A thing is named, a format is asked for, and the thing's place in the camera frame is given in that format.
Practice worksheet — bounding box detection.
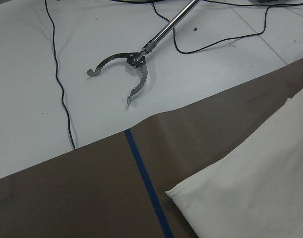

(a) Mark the cream long-sleeve cat shirt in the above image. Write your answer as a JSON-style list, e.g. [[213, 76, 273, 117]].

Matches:
[[167, 89, 303, 238]]

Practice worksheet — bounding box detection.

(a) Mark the metal reacher grabber tool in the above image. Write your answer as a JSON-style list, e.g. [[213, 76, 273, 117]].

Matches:
[[86, 0, 199, 106]]

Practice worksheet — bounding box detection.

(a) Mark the black cable on table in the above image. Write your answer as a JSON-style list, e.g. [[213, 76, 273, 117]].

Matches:
[[44, 0, 76, 150], [151, 0, 278, 54]]

